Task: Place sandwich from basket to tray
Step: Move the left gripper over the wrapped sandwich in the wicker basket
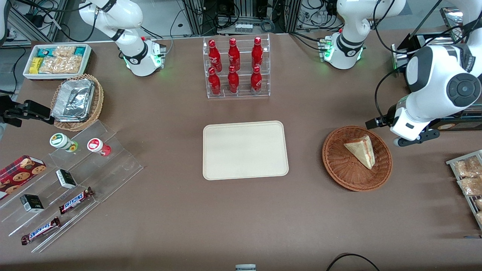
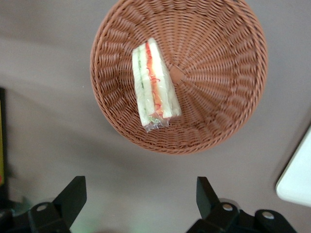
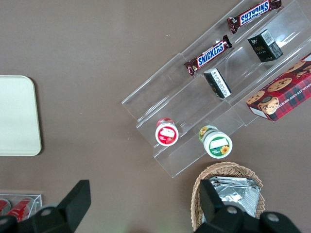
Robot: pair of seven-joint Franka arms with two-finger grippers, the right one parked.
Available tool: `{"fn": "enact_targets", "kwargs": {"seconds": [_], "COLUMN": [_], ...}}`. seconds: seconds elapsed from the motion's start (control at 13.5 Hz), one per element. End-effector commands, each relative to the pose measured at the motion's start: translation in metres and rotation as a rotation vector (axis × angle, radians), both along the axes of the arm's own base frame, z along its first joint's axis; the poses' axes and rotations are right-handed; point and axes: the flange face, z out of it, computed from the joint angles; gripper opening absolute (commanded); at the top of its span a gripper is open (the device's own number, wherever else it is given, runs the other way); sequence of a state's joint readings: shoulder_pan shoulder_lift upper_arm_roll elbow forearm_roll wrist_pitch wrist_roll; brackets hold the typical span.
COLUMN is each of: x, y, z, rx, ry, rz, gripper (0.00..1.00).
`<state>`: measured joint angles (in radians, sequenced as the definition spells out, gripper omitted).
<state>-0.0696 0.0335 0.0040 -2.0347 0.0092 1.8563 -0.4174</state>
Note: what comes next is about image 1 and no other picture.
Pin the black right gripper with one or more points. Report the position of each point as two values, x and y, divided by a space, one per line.
11 109

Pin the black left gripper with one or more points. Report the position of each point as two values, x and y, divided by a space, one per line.
385 120

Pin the triangular sandwich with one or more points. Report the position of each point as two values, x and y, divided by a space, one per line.
361 150

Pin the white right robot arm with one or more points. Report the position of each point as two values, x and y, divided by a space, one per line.
128 22

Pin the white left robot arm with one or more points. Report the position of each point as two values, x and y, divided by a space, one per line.
433 82

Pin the aluminium foil tray stack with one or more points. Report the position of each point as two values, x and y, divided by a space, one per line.
73 99

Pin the light wicker basket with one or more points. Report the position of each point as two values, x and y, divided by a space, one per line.
97 101

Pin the brown wicker basket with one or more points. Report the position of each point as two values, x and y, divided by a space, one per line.
339 169

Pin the beige plastic tray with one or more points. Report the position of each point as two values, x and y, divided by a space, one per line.
244 150

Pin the green lid snack cup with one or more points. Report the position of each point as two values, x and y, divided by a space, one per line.
60 140

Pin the white plastic snack bin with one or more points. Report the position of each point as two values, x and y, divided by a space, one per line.
56 76

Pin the red lid snack cup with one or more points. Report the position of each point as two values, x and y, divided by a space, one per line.
96 145

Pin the yellow snack packet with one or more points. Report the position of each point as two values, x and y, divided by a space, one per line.
35 66

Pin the large clear nut bag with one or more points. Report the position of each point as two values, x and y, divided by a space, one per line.
62 64

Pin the small black box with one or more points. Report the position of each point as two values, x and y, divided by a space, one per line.
66 178
32 203

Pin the red cookie box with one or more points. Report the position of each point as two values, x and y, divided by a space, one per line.
19 175

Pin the large teal snack packet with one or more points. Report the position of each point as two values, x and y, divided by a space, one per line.
46 52

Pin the small clear nut bag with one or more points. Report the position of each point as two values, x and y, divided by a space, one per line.
64 51

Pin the small teal snack packet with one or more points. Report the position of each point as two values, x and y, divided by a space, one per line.
80 51

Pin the clear acrylic stepped display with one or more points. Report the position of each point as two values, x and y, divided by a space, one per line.
113 165

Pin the snickers chocolate bar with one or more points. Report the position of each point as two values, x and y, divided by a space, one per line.
40 230
75 200

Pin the clear cracker bag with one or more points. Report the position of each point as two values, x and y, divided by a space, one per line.
470 186
467 167

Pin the black food warmer appliance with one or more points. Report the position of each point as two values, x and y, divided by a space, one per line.
433 37

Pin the red cola bottle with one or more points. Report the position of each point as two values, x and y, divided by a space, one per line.
256 81
234 54
233 81
257 52
214 56
214 82

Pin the clear acrylic bottle rack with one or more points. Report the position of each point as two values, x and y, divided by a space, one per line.
244 96

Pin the white power strip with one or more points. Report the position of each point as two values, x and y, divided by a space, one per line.
243 28

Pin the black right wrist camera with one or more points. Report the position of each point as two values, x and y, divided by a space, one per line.
11 116

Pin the grey camera mount edge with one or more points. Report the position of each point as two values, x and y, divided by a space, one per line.
245 267

